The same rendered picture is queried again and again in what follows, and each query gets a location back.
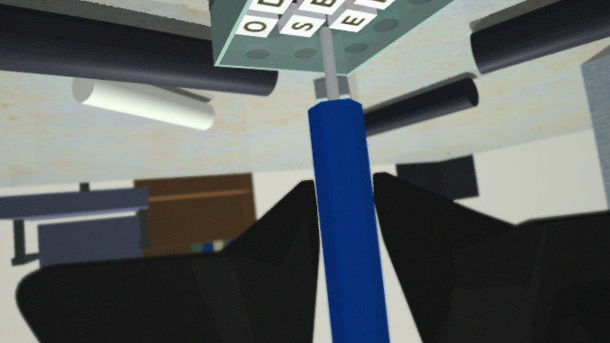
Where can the keyboard with white letter keys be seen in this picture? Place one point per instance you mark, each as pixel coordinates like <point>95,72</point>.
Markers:
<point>284,35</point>

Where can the blue stylus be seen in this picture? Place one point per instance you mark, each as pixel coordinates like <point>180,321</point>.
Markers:
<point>347,214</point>

